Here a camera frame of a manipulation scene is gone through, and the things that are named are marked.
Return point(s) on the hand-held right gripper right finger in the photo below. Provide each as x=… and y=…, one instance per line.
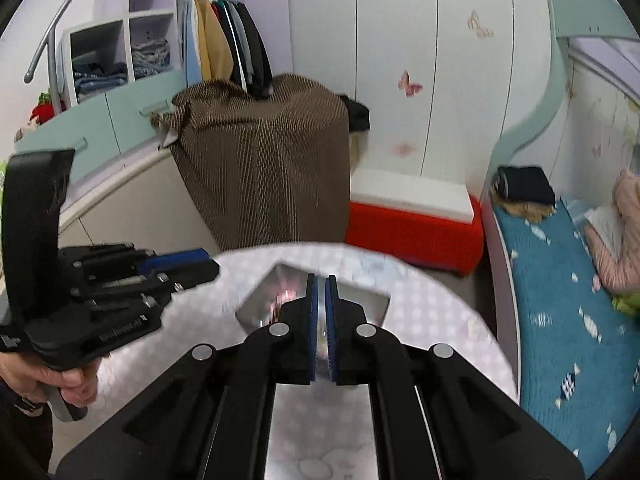
x=331, y=330

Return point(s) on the black clothes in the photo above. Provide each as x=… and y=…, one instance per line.
x=357, y=115

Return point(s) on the person's left forearm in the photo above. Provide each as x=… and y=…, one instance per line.
x=22, y=435

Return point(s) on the row of hanging clothes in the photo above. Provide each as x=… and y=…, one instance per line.
x=225, y=45

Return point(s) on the beige butterfly sticker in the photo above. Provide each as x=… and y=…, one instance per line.
x=479, y=24

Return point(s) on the person's left hand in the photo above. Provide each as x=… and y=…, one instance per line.
x=30, y=375

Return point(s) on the brown dotted cloth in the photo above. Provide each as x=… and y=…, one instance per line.
x=265, y=160

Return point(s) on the mint green bed headboard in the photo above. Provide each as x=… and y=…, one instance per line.
x=535, y=105

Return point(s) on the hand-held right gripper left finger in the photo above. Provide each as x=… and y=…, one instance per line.
x=312, y=325

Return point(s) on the grey metal tin box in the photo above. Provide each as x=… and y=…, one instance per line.
x=260, y=305

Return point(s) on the red plush toy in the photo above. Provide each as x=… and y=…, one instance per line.
x=42, y=112

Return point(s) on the small pink butterfly sticker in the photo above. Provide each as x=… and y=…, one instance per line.
x=406, y=149

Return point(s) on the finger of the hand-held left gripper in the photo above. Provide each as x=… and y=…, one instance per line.
x=150, y=292
x=172, y=261

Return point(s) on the folded blue clothes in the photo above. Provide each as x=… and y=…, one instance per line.
x=150, y=57
x=100, y=80

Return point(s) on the white shelf unit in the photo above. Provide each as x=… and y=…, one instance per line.
x=150, y=20

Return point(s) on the green cloth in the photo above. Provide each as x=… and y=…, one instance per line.
x=627, y=305

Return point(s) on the blue printed bed sheet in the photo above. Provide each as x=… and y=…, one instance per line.
x=550, y=320

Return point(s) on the curved metal rail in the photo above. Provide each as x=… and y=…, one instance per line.
x=55, y=25

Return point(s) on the white wardrobe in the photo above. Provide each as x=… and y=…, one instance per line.
x=400, y=25

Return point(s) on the mint and beige low cabinet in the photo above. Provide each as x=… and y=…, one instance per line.
x=125, y=170

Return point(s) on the dark folded clothes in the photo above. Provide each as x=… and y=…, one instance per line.
x=527, y=185

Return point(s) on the red stool with white top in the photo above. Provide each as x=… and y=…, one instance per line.
x=415, y=230

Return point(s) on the pink striped cloth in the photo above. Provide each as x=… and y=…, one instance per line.
x=620, y=240

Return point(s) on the yellow brown cloth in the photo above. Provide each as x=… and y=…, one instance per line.
x=525, y=211

